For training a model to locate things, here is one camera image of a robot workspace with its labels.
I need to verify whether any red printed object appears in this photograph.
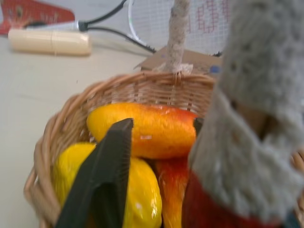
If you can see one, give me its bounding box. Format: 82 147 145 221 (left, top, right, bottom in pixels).
0 0 76 36

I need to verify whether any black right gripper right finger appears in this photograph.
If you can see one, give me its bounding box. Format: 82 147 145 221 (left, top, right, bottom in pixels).
193 117 205 132

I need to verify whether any orange red fruit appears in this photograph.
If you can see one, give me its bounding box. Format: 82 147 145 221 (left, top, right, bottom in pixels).
153 156 191 228

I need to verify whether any wicker basket with rope handle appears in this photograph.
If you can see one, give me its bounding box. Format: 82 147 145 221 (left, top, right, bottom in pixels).
23 0 304 228

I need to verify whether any brown cardboard box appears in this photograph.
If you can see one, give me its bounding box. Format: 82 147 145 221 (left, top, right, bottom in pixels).
133 46 224 75

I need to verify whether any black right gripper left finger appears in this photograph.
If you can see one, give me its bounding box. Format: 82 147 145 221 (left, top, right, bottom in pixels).
56 118 134 228

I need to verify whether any white wire mesh screen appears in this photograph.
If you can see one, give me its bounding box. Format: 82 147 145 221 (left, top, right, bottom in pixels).
123 0 235 57

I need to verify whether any silver stick with black plug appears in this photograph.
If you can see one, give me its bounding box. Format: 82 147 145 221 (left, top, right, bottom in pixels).
25 20 89 32

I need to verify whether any yellow orange mango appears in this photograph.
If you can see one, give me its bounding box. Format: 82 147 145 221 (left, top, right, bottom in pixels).
86 102 199 160

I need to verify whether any black cable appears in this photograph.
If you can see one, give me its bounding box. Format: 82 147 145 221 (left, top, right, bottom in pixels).
77 0 158 53

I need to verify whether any dark red fruit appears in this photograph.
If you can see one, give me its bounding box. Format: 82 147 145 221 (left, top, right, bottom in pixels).
182 170 264 228

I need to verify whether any yellow fruit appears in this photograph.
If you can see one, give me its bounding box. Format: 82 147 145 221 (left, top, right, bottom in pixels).
53 142 163 228

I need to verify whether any cream plastic cylinder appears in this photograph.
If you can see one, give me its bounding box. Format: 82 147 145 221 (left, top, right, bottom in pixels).
8 29 92 57

